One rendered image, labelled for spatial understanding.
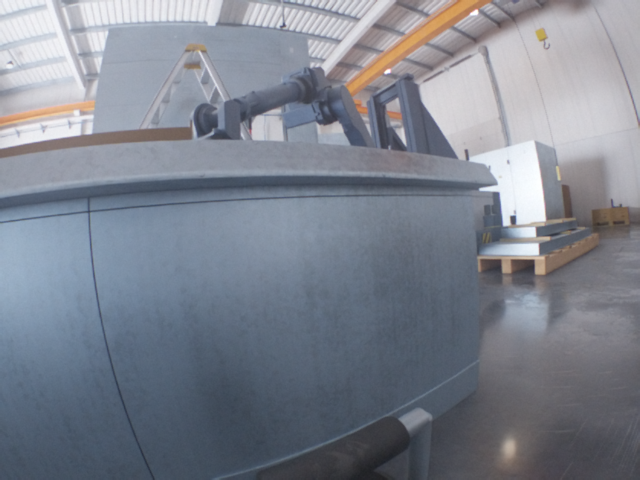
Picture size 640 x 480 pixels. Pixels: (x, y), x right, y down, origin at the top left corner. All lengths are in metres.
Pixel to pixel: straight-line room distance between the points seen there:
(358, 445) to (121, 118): 3.46
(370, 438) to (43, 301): 0.44
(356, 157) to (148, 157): 0.32
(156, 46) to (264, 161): 3.57
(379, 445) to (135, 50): 3.94
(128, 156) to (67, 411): 0.39
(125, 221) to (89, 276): 0.10
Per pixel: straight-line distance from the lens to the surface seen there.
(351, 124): 2.12
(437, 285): 0.72
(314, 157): 0.47
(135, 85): 3.67
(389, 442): 0.21
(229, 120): 1.25
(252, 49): 4.02
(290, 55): 4.14
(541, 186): 7.11
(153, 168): 0.40
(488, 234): 3.51
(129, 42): 4.03
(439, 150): 3.42
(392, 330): 0.64
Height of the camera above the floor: 0.50
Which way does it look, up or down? 1 degrees down
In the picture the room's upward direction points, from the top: 6 degrees counter-clockwise
